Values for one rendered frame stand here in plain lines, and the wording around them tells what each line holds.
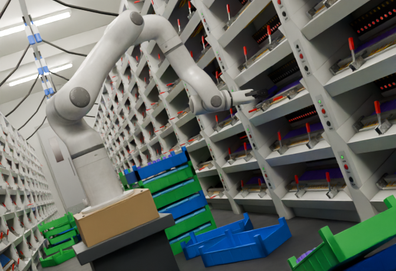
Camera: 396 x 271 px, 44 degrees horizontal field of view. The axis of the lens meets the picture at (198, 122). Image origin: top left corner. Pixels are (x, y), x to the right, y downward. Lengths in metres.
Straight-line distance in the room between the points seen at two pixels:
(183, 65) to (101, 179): 0.59
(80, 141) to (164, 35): 0.57
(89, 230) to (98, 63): 0.58
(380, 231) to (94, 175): 0.93
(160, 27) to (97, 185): 0.68
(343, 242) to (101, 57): 1.08
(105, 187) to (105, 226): 0.14
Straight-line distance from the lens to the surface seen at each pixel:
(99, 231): 1.63
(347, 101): 1.64
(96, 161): 1.69
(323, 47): 1.65
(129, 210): 1.64
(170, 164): 2.50
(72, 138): 1.71
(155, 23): 1.98
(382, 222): 1.19
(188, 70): 1.98
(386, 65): 1.35
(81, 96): 1.66
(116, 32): 1.84
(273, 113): 2.01
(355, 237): 1.15
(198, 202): 2.54
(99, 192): 1.69
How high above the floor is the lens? 0.44
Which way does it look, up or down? 3 degrees up
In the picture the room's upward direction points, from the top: 21 degrees counter-clockwise
